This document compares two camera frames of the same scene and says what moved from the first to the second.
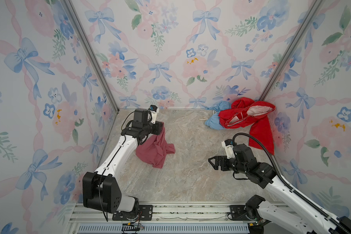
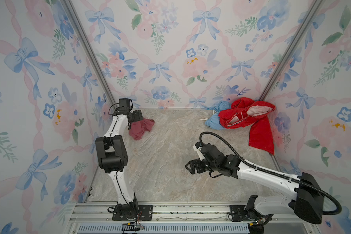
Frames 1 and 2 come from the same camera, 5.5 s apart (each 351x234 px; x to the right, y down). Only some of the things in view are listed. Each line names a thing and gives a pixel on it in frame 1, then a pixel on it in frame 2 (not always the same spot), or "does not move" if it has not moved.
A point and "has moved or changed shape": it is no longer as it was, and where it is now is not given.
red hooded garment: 244,110 does not move
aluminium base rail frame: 166,219 does not move
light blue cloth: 213,121 does not move
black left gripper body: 154,128 -> 135,115
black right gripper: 223,159 -> 197,163
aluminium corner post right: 302,28 does not move
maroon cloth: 153,150 has moved or changed shape
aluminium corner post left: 82,29 does not move
